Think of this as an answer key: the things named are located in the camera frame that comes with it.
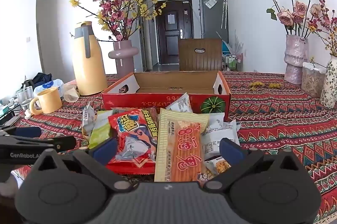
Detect dried mixed flower bouquet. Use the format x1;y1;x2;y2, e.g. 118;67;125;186
307;0;337;58

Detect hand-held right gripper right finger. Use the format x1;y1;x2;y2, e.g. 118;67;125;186
203;138;308;193

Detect red cardboard box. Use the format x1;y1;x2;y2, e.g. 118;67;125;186
101;70;231;114

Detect silver white snack packet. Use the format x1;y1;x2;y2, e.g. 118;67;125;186
82;104;96;135

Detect grey refrigerator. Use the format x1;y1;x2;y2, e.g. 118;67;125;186
199;0;229;40

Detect dried pink roses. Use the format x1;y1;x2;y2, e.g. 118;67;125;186
254;0;324;40

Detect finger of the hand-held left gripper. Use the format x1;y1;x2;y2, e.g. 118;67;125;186
0;127;42;138
0;136;77;153

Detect long beige snack packet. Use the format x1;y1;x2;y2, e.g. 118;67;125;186
154;108;210;182

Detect wire rack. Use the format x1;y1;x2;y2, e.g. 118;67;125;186
222;53;244;72

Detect clear plastic jar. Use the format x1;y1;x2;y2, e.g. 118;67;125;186
301;62;327;98

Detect textured pink vase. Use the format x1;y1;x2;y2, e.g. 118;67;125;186
284;34;309;85

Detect white umbrella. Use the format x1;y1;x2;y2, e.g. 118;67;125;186
221;0;227;29

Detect yellow thermos jug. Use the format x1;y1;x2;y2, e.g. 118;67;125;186
72;21;108;96

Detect smooth pink vase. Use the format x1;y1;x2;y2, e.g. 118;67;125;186
108;40;139;79

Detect noodle picture snack packet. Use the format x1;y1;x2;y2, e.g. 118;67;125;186
204;157;232;179

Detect green snack packet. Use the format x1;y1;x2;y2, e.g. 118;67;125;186
88;111;114;149

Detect wet wipes pack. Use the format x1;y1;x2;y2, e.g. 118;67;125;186
34;78;65;98

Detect black bag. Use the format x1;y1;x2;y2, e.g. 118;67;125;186
22;72;53;90

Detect wooden chair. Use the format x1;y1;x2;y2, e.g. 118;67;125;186
178;38;223;72

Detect clear glass cup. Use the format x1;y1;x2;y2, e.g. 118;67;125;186
16;85;35;111

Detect dark brown door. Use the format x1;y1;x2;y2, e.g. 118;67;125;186
155;0;194;65

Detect patterned red tablecloth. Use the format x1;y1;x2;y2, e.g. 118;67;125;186
0;71;337;224

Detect yellow mug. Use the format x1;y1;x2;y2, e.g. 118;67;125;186
29;87;64;115

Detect red cartoon snack packet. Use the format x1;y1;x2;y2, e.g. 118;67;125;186
108;107;158;166

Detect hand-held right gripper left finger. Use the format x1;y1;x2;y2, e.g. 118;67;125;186
30;138;135;193

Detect flat red snack packet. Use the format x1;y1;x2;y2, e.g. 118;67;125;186
105;158;156;175

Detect floral white vase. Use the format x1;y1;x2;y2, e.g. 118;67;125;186
320;53;337;109

